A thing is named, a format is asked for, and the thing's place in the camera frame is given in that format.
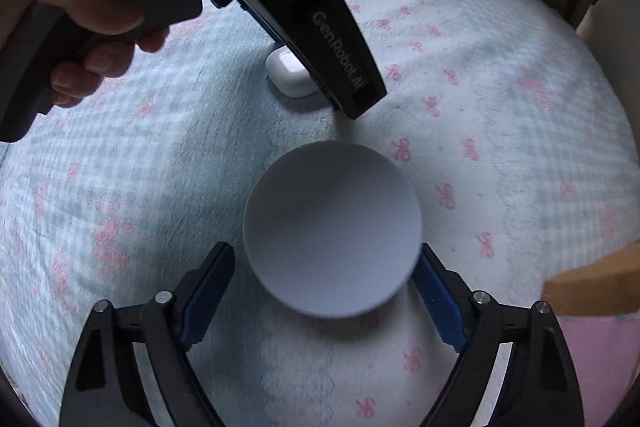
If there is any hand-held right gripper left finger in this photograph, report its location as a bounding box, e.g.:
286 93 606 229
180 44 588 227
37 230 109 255
59 242 237 427

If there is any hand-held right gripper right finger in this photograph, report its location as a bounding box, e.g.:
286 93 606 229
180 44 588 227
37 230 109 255
412 244 584 427

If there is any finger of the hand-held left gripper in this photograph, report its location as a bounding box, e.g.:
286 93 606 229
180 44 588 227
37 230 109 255
239 0 287 44

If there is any white earbuds case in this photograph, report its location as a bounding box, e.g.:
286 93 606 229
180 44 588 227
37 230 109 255
264 47 322 98

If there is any white round jar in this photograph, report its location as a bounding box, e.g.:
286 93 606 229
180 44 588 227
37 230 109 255
243 140 424 319

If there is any pink lined cardboard box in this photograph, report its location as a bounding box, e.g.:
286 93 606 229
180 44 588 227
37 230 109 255
543 246 640 427

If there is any checked blue bed sheet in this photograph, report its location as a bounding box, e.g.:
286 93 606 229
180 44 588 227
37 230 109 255
0 0 640 427

